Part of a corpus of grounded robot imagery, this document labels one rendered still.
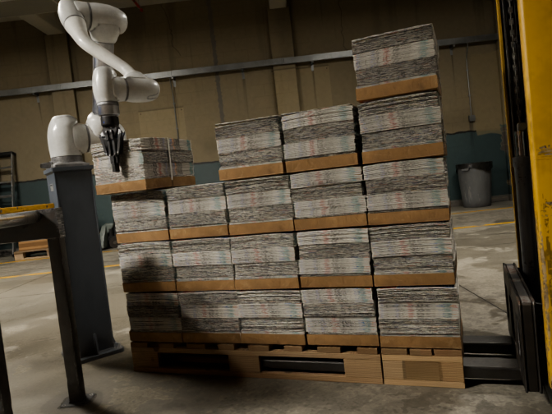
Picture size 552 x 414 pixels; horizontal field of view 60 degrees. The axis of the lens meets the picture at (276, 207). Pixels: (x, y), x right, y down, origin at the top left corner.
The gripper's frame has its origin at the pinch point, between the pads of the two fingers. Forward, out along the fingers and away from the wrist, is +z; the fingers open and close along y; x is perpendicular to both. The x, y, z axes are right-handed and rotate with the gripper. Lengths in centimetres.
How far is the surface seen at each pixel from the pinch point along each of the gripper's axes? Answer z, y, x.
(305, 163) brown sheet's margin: 10, -83, -8
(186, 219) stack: 27.2, -26.6, -8.4
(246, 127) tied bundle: -8, -60, -9
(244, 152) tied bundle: 2, -58, -9
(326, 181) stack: 17, -90, -9
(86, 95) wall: -176, 481, -532
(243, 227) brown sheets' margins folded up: 33, -54, -8
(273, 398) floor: 96, -66, 9
